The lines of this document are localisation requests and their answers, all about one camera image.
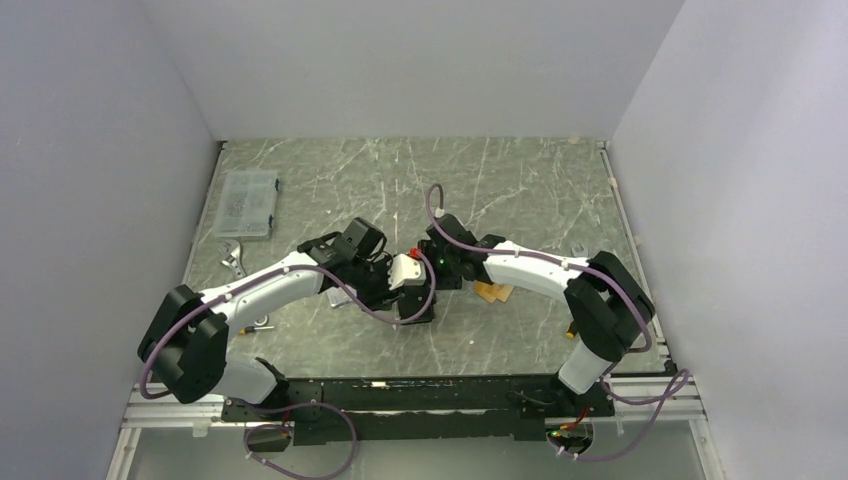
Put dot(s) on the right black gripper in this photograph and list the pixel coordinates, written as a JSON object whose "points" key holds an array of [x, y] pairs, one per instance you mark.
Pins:
{"points": [[430, 250]]}

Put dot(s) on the aluminium frame rail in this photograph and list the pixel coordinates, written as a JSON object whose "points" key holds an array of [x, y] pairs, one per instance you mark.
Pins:
{"points": [[685, 405]]}

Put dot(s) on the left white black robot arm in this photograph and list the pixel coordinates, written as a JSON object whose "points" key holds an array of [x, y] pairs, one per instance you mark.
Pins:
{"points": [[186, 345]]}

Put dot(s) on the orange card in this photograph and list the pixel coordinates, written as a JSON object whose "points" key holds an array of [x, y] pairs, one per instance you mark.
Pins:
{"points": [[492, 293]]}

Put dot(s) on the clear plastic screw box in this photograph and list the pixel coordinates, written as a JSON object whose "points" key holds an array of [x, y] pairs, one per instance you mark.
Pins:
{"points": [[246, 208]]}

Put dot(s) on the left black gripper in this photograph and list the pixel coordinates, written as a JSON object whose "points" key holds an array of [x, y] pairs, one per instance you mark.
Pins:
{"points": [[382, 298]]}

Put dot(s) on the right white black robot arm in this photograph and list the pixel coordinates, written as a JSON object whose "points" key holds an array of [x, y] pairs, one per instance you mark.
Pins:
{"points": [[609, 309]]}

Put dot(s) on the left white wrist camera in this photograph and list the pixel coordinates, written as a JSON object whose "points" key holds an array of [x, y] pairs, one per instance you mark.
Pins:
{"points": [[404, 271]]}

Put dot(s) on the silver credit card stack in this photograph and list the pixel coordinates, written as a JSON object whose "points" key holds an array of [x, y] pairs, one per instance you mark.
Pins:
{"points": [[338, 301]]}

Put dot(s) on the black leather card holder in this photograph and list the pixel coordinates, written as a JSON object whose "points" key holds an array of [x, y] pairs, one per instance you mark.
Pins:
{"points": [[412, 306]]}

